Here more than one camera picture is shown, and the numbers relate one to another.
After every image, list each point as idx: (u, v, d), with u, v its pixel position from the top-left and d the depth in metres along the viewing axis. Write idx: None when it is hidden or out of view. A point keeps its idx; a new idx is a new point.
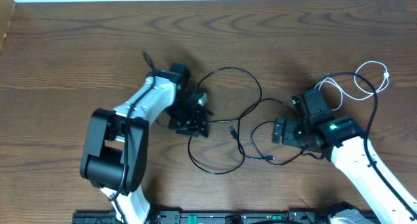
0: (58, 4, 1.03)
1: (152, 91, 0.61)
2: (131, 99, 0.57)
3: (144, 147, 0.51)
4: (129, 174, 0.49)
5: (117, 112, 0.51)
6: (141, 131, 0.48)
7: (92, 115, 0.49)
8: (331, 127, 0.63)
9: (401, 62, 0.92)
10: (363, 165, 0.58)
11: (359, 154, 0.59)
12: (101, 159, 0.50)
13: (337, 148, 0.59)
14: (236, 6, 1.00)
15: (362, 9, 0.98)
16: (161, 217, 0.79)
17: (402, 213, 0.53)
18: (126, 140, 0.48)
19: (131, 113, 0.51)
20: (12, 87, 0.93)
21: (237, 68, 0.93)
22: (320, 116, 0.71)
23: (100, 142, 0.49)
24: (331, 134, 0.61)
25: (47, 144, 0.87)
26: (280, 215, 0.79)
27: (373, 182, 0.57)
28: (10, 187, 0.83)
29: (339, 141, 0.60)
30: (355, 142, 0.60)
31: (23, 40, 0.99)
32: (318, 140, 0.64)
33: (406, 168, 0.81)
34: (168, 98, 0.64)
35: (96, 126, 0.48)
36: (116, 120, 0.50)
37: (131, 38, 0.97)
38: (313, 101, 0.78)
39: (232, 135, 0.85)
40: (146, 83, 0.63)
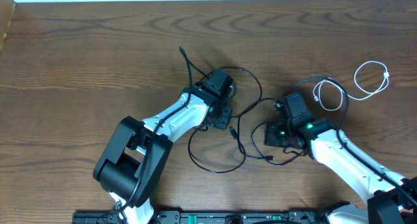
0: (59, 4, 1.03)
1: (184, 110, 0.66)
2: (164, 113, 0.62)
3: (160, 167, 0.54)
4: (139, 190, 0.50)
5: (145, 125, 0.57)
6: (163, 152, 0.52)
7: (121, 122, 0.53)
8: (308, 126, 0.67)
9: (401, 62, 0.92)
10: (335, 148, 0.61)
11: (331, 139, 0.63)
12: (117, 165, 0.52)
13: (315, 140, 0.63)
14: (236, 6, 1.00)
15: (361, 9, 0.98)
16: (161, 217, 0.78)
17: (371, 176, 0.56)
18: (146, 154, 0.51)
19: (158, 129, 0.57)
20: (12, 87, 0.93)
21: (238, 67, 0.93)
22: (301, 119, 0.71)
23: (121, 148, 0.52)
24: (309, 132, 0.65)
25: (47, 144, 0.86)
26: (280, 215, 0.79)
27: (346, 159, 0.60)
28: (9, 187, 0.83)
29: (315, 134, 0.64)
30: (328, 133, 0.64)
31: (23, 40, 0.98)
32: (299, 141, 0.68)
33: (406, 168, 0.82)
34: (199, 116, 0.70)
35: (122, 133, 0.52)
36: (142, 131, 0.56)
37: (131, 38, 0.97)
38: (296, 102, 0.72)
39: (232, 134, 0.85)
40: (181, 99, 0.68)
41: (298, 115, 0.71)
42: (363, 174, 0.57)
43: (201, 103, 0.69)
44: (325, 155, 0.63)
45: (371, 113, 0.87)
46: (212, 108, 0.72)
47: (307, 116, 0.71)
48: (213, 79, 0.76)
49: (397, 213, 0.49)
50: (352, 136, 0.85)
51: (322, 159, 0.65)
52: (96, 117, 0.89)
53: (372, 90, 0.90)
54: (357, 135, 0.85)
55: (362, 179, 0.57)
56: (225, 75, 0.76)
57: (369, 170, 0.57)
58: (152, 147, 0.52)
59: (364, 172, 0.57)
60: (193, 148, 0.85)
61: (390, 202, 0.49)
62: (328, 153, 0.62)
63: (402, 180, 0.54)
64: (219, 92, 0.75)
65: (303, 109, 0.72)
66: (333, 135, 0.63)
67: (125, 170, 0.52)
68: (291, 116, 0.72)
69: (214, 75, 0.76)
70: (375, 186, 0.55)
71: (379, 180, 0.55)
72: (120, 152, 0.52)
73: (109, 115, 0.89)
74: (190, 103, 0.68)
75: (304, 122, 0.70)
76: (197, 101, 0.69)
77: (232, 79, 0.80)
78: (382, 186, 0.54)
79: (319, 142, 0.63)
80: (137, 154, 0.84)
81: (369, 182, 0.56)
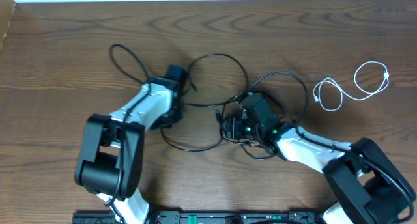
0: (59, 4, 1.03)
1: (148, 98, 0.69)
2: (129, 105, 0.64)
3: (139, 153, 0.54)
4: (124, 180, 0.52)
5: (113, 118, 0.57)
6: (137, 137, 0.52)
7: (87, 122, 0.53)
8: (275, 131, 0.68)
9: (401, 62, 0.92)
10: (294, 138, 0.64)
11: (292, 135, 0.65)
12: (98, 164, 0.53)
13: (280, 141, 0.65)
14: (236, 6, 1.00)
15: (361, 9, 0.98)
16: (161, 217, 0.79)
17: (324, 151, 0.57)
18: (122, 144, 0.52)
19: (126, 118, 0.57)
20: (12, 87, 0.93)
21: (230, 56, 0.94)
22: (268, 124, 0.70)
23: (96, 146, 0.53)
24: (275, 137, 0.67)
25: (47, 144, 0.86)
26: (280, 215, 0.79)
27: (303, 146, 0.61)
28: (9, 187, 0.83)
29: (278, 136, 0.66)
30: (288, 133, 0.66)
31: (23, 40, 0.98)
32: (270, 148, 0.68)
33: (406, 168, 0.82)
34: (163, 104, 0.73)
35: (92, 131, 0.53)
36: (111, 125, 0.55)
37: (131, 38, 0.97)
38: (260, 107, 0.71)
39: (217, 118, 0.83)
40: (143, 90, 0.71)
41: (266, 121, 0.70)
42: (319, 152, 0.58)
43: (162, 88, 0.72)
44: (291, 152, 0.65)
45: (372, 113, 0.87)
46: (176, 93, 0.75)
47: (273, 120, 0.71)
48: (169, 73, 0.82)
49: (347, 174, 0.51)
50: (352, 136, 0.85)
51: (293, 157, 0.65)
52: None
53: (373, 90, 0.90)
54: (357, 135, 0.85)
55: (318, 156, 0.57)
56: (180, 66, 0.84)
57: (322, 147, 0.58)
58: (126, 135, 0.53)
59: (320, 150, 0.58)
60: (193, 148, 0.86)
61: (345, 168, 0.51)
62: (291, 150, 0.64)
63: (350, 146, 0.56)
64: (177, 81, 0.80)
65: (268, 113, 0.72)
66: (293, 131, 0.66)
67: (107, 165, 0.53)
68: (259, 120, 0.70)
69: (170, 70, 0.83)
70: (328, 158, 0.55)
71: (331, 151, 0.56)
72: (94, 150, 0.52)
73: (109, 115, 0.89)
74: (153, 92, 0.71)
75: (270, 127, 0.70)
76: (158, 88, 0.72)
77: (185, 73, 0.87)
78: (335, 155, 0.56)
79: (283, 142, 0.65)
80: None
81: (324, 156, 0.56)
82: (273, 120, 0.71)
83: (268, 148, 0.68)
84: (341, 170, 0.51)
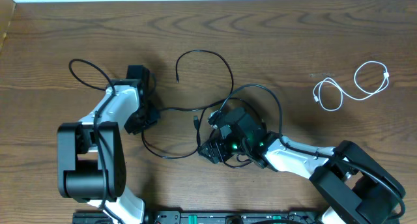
0: (59, 4, 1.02)
1: (115, 99, 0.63)
2: (96, 108, 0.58)
3: (118, 150, 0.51)
4: (111, 179, 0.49)
5: (83, 123, 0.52)
6: (113, 133, 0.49)
7: (58, 131, 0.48)
8: (261, 144, 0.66)
9: (401, 62, 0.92)
10: (278, 150, 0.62)
11: (277, 146, 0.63)
12: (78, 171, 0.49)
13: (267, 155, 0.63)
14: (236, 6, 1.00)
15: (361, 9, 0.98)
16: (161, 217, 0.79)
17: (310, 160, 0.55)
18: (99, 145, 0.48)
19: (96, 121, 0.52)
20: (12, 87, 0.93)
21: (216, 52, 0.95)
22: (254, 137, 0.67)
23: (73, 153, 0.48)
24: (263, 150, 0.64)
25: (46, 144, 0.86)
26: (280, 215, 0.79)
27: (290, 157, 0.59)
28: (10, 187, 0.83)
29: (265, 148, 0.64)
30: (273, 144, 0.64)
31: (23, 40, 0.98)
32: (258, 162, 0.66)
33: (406, 168, 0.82)
34: (133, 102, 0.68)
35: (66, 139, 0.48)
36: (84, 131, 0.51)
37: (131, 38, 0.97)
38: (245, 121, 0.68)
39: (195, 124, 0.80)
40: (107, 93, 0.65)
41: (252, 135, 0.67)
42: (305, 160, 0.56)
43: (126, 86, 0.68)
44: (281, 163, 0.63)
45: (372, 113, 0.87)
46: (141, 90, 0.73)
47: (258, 133, 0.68)
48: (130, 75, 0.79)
49: (335, 181, 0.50)
50: (352, 137, 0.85)
51: (282, 167, 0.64)
52: None
53: (373, 90, 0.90)
54: (356, 135, 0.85)
55: (304, 165, 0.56)
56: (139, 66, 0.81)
57: (307, 155, 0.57)
58: (101, 134, 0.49)
59: (305, 158, 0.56)
60: (178, 155, 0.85)
61: (329, 174, 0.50)
62: (280, 161, 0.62)
63: (333, 150, 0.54)
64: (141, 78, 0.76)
65: (253, 125, 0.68)
66: (278, 142, 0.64)
67: (88, 169, 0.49)
68: (245, 135, 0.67)
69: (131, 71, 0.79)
70: (314, 167, 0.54)
71: (316, 159, 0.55)
72: (73, 159, 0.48)
73: None
74: (118, 92, 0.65)
75: (257, 139, 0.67)
76: (122, 87, 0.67)
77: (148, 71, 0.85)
78: (320, 162, 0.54)
79: (270, 154, 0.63)
80: (137, 155, 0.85)
81: (309, 164, 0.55)
82: (258, 132, 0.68)
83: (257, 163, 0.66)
84: (328, 178, 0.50)
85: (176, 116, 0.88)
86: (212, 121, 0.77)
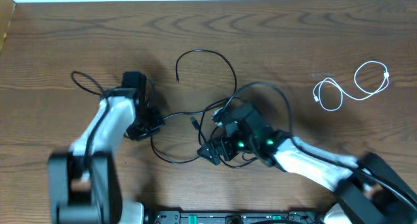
0: (59, 4, 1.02)
1: (109, 115, 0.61)
2: (88, 129, 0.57)
3: (112, 178, 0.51)
4: (105, 210, 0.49)
5: (75, 150, 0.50)
6: (105, 165, 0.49)
7: (49, 163, 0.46)
8: (270, 142, 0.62)
9: (401, 62, 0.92)
10: (290, 152, 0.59)
11: (288, 146, 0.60)
12: (71, 204, 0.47)
13: (277, 155, 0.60)
14: (236, 6, 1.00)
15: (362, 9, 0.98)
16: (161, 217, 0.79)
17: (331, 169, 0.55)
18: (90, 176, 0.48)
19: (89, 146, 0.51)
20: (12, 87, 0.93)
21: (217, 53, 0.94)
22: (262, 135, 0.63)
23: (65, 185, 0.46)
24: (272, 150, 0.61)
25: (47, 145, 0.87)
26: (280, 215, 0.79)
27: (307, 161, 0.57)
28: (10, 187, 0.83)
29: (275, 148, 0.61)
30: (284, 144, 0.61)
31: (23, 41, 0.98)
32: (267, 161, 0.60)
33: (406, 168, 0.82)
34: (128, 115, 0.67)
35: (57, 171, 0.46)
36: (76, 158, 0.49)
37: (131, 39, 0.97)
38: (253, 118, 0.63)
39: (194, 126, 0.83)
40: (101, 108, 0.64)
41: (259, 132, 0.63)
42: (325, 168, 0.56)
43: (120, 98, 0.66)
44: (290, 165, 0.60)
45: (372, 113, 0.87)
46: (137, 100, 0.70)
47: (266, 131, 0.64)
48: (125, 81, 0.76)
49: (361, 194, 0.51)
50: (352, 137, 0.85)
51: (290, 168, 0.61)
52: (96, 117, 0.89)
53: (373, 90, 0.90)
54: (356, 135, 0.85)
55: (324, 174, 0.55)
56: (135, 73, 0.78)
57: (325, 163, 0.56)
58: (94, 164, 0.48)
59: (325, 166, 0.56)
60: (178, 155, 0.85)
61: (355, 187, 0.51)
62: (291, 164, 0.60)
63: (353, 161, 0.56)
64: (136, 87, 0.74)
65: (262, 123, 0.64)
66: (289, 143, 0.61)
67: (81, 200, 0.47)
68: (252, 133, 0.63)
69: (126, 78, 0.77)
70: (336, 176, 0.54)
71: (337, 168, 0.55)
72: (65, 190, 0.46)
73: None
74: (113, 107, 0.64)
75: (266, 138, 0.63)
76: (116, 101, 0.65)
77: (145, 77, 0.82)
78: (341, 172, 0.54)
79: (281, 155, 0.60)
80: (137, 155, 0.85)
81: (330, 174, 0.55)
82: (267, 130, 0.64)
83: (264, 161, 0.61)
84: (354, 191, 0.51)
85: (176, 117, 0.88)
86: (215, 118, 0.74)
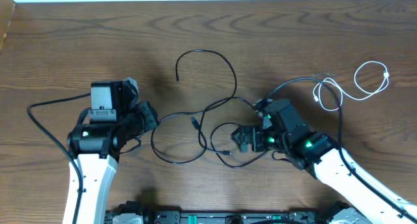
0: (58, 4, 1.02)
1: (85, 193, 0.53)
2: (67, 219, 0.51)
3: None
4: None
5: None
6: None
7: None
8: (307, 145, 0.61)
9: (401, 62, 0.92)
10: (343, 174, 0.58)
11: (336, 162, 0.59)
12: None
13: (317, 165, 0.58)
14: (236, 6, 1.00)
15: (362, 9, 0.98)
16: (161, 217, 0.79)
17: (390, 213, 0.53)
18: None
19: None
20: (12, 87, 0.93)
21: (217, 53, 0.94)
22: (296, 133, 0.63)
23: None
24: (308, 154, 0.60)
25: (46, 144, 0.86)
26: (280, 215, 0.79)
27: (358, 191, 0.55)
28: (9, 187, 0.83)
29: (316, 155, 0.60)
30: (330, 155, 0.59)
31: (23, 40, 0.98)
32: (299, 161, 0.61)
33: (405, 168, 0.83)
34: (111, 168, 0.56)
35: None
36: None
37: (131, 39, 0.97)
38: (288, 114, 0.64)
39: (194, 125, 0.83)
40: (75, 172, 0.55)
41: (294, 129, 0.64)
42: (382, 210, 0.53)
43: (92, 154, 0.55)
44: (333, 182, 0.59)
45: (372, 113, 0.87)
46: (114, 139, 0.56)
47: (303, 129, 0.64)
48: (97, 100, 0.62)
49: None
50: (352, 137, 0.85)
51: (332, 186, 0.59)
52: None
53: (373, 90, 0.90)
54: (356, 135, 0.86)
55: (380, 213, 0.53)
56: (104, 88, 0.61)
57: (386, 205, 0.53)
58: None
59: (383, 208, 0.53)
60: (178, 155, 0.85)
61: None
62: (335, 183, 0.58)
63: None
64: (112, 111, 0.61)
65: (298, 121, 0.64)
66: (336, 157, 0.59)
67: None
68: (287, 130, 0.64)
69: (94, 95, 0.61)
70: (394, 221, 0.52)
71: (399, 215, 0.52)
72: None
73: None
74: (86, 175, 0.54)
75: (301, 138, 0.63)
76: (89, 161, 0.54)
77: (119, 84, 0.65)
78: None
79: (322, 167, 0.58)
80: (137, 155, 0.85)
81: (388, 219, 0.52)
82: (303, 130, 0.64)
83: (297, 162, 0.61)
84: None
85: (176, 117, 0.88)
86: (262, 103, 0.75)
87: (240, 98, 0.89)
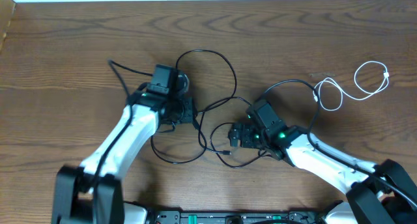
0: (58, 4, 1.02)
1: (129, 129, 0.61)
2: (109, 140, 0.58)
3: (117, 202, 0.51)
4: None
5: (85, 168, 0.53)
6: (111, 193, 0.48)
7: (58, 172, 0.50)
8: (281, 136, 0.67)
9: (401, 62, 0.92)
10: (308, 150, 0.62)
11: (303, 143, 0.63)
12: (73, 215, 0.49)
13: (289, 148, 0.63)
14: (236, 6, 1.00)
15: (362, 9, 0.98)
16: (161, 217, 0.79)
17: (346, 171, 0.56)
18: (94, 200, 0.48)
19: (100, 168, 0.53)
20: (12, 87, 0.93)
21: (217, 53, 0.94)
22: (273, 128, 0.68)
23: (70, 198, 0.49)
24: (283, 143, 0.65)
25: (46, 144, 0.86)
26: (280, 215, 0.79)
27: (320, 160, 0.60)
28: (10, 187, 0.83)
29: (288, 142, 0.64)
30: (298, 139, 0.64)
31: (23, 40, 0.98)
32: (276, 152, 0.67)
33: (406, 168, 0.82)
34: (149, 130, 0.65)
35: (64, 186, 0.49)
36: (86, 175, 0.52)
37: (130, 39, 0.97)
38: (265, 111, 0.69)
39: (195, 126, 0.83)
40: (124, 118, 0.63)
41: (271, 126, 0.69)
42: (339, 170, 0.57)
43: (144, 110, 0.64)
44: (302, 161, 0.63)
45: (372, 113, 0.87)
46: (163, 109, 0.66)
47: (279, 125, 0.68)
48: (157, 77, 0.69)
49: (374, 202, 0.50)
50: (352, 137, 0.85)
51: (303, 166, 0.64)
52: (96, 117, 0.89)
53: (373, 90, 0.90)
54: (357, 135, 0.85)
55: (339, 175, 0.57)
56: (167, 69, 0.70)
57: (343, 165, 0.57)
58: (100, 191, 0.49)
59: (341, 168, 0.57)
60: (178, 157, 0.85)
61: (369, 192, 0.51)
62: (303, 160, 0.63)
63: (374, 167, 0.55)
64: (166, 88, 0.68)
65: (274, 118, 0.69)
66: (305, 140, 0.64)
67: (83, 215, 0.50)
68: (264, 126, 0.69)
69: (156, 73, 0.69)
70: (351, 179, 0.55)
71: (353, 172, 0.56)
72: (68, 204, 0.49)
73: (109, 115, 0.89)
74: (135, 120, 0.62)
75: (277, 131, 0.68)
76: (141, 111, 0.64)
77: (178, 71, 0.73)
78: (358, 177, 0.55)
79: (293, 150, 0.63)
80: (137, 155, 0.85)
81: (345, 176, 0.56)
82: (279, 125, 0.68)
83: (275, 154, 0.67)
84: (366, 196, 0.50)
85: None
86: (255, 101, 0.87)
87: (240, 97, 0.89)
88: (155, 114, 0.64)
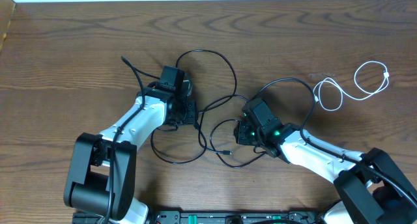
0: (59, 4, 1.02)
1: (142, 112, 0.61)
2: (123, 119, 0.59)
3: (130, 174, 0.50)
4: (115, 202, 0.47)
5: (103, 137, 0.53)
6: (128, 159, 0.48)
7: (77, 140, 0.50)
8: (276, 133, 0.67)
9: (401, 62, 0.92)
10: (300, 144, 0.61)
11: (296, 139, 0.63)
12: (86, 185, 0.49)
13: (283, 144, 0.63)
14: (236, 6, 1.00)
15: (362, 9, 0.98)
16: (161, 217, 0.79)
17: (334, 161, 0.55)
18: (111, 165, 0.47)
19: (117, 137, 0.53)
20: (12, 87, 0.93)
21: (217, 53, 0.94)
22: (268, 126, 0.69)
23: (85, 168, 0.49)
24: (277, 139, 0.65)
25: (46, 144, 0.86)
26: (280, 215, 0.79)
27: (311, 154, 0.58)
28: (10, 187, 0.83)
29: (281, 139, 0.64)
30: (292, 135, 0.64)
31: (23, 40, 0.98)
32: (272, 150, 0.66)
33: (407, 168, 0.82)
34: (158, 119, 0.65)
35: (81, 153, 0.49)
36: (103, 144, 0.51)
37: (130, 39, 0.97)
38: (260, 108, 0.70)
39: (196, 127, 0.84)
40: (136, 103, 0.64)
41: (266, 123, 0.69)
42: (327, 161, 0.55)
43: (154, 101, 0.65)
44: (296, 156, 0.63)
45: (372, 113, 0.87)
46: (170, 104, 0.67)
47: (274, 123, 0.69)
48: (165, 77, 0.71)
49: (363, 191, 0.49)
50: (352, 137, 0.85)
51: (296, 161, 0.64)
52: (96, 117, 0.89)
53: (373, 90, 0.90)
54: (357, 135, 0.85)
55: (327, 165, 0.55)
56: (175, 69, 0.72)
57: (331, 156, 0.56)
58: (117, 156, 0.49)
59: (329, 159, 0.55)
60: (177, 157, 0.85)
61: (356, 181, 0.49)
62: (296, 155, 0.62)
63: (361, 156, 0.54)
64: (173, 87, 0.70)
65: (270, 115, 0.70)
66: (298, 135, 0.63)
67: (98, 185, 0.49)
68: (259, 124, 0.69)
69: (164, 72, 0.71)
70: (339, 168, 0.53)
71: (341, 161, 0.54)
72: (84, 171, 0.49)
73: (109, 115, 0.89)
74: (146, 106, 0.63)
75: (272, 129, 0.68)
76: (151, 99, 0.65)
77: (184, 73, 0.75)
78: (345, 166, 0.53)
79: (287, 146, 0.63)
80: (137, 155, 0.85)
81: (333, 167, 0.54)
82: (275, 122, 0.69)
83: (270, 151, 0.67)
84: (354, 184, 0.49)
85: None
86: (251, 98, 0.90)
87: (240, 96, 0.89)
88: (165, 104, 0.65)
